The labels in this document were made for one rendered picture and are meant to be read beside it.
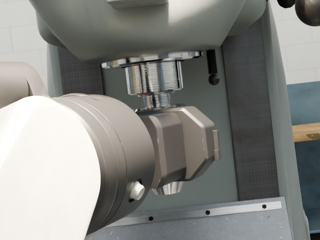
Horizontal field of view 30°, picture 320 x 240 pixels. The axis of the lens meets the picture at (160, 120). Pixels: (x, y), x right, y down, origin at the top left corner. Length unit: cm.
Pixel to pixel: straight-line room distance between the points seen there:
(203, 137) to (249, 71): 45
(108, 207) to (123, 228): 55
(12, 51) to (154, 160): 452
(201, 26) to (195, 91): 45
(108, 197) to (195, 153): 12
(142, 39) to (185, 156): 9
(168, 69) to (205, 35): 6
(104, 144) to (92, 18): 12
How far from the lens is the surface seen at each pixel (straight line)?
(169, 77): 49
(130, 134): 37
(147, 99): 50
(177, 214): 89
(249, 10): 62
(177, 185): 50
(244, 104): 88
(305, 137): 398
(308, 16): 44
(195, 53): 48
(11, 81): 34
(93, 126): 34
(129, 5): 41
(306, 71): 481
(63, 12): 44
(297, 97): 479
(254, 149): 88
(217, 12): 44
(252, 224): 89
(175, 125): 43
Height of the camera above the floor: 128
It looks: 3 degrees down
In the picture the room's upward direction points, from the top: 7 degrees counter-clockwise
